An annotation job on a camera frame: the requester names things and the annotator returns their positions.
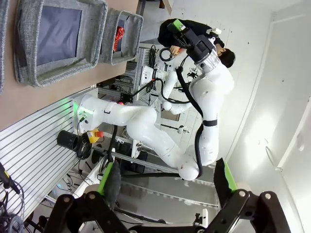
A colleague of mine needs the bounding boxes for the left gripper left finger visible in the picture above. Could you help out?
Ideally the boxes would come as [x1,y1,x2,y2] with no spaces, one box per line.
[43,160,130,233]

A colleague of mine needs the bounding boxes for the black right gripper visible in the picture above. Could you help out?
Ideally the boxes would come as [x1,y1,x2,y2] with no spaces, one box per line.
[171,18,218,65]

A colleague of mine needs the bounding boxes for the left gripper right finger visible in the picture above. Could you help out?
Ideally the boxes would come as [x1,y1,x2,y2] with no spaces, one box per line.
[206,157,294,233]

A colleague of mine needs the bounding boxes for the crushed red can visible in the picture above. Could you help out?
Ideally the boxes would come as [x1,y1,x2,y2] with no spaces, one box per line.
[113,26,126,52]

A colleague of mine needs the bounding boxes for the background person in black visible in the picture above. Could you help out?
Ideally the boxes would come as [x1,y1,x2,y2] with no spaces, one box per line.
[157,18,236,70]

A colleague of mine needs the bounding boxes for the grey fabric basket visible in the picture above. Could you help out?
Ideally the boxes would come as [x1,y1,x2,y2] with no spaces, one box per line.
[0,0,10,94]
[99,8,144,66]
[13,0,109,88]

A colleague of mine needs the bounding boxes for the aluminium profile rack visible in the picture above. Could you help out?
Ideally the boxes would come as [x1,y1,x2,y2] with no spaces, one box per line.
[132,46,152,102]

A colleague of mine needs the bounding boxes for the black cylinder holder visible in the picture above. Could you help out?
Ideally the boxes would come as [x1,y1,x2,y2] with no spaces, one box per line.
[57,130,79,151]

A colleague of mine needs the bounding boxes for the yellow red emergency stop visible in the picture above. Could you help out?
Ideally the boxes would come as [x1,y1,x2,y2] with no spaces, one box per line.
[87,129,104,144]

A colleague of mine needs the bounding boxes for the aluminium profile beam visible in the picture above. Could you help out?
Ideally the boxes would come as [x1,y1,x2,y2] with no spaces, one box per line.
[93,145,180,174]

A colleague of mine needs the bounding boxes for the black coiled cables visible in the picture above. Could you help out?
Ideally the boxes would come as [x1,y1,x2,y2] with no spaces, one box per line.
[76,135,93,160]

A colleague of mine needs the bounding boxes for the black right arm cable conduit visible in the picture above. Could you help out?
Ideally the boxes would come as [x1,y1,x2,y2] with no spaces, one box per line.
[174,65,219,179]

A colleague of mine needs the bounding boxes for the tangled grey cable bundle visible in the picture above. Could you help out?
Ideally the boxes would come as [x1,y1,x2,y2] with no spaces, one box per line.
[0,162,26,233]

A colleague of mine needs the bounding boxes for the slotted aluminium base plate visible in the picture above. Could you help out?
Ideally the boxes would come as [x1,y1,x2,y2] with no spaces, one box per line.
[0,88,99,219]

